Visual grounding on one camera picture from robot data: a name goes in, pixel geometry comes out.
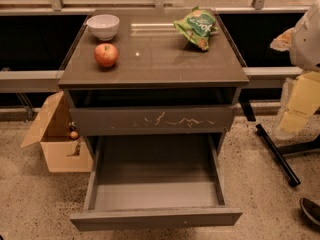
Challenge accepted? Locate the grey drawer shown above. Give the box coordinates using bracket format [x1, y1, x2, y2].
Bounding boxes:
[70, 105, 235, 136]
[70, 134, 242, 231]

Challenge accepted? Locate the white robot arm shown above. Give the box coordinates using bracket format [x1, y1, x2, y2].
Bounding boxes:
[270, 0, 320, 139]

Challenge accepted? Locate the grey drawer cabinet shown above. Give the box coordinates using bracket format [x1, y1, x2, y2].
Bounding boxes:
[59, 9, 248, 149]

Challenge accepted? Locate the grey top drawer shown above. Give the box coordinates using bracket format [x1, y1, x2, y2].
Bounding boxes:
[70, 105, 235, 136]

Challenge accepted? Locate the black stand base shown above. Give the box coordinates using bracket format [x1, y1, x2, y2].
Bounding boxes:
[239, 97, 320, 188]

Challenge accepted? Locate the green snack bag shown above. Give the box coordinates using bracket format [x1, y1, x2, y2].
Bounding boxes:
[173, 7, 216, 51]

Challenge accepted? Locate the red apple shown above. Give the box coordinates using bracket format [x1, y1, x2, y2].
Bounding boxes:
[94, 43, 119, 68]

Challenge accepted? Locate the white bowl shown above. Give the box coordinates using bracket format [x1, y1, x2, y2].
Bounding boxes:
[86, 14, 120, 41]

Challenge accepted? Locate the small orange ball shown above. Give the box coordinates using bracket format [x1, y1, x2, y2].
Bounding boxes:
[70, 131, 79, 140]

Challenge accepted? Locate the cardboard box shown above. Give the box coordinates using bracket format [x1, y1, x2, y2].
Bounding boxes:
[21, 91, 93, 172]

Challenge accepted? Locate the grey window sill rail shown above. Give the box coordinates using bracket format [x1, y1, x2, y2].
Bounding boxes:
[0, 67, 302, 93]

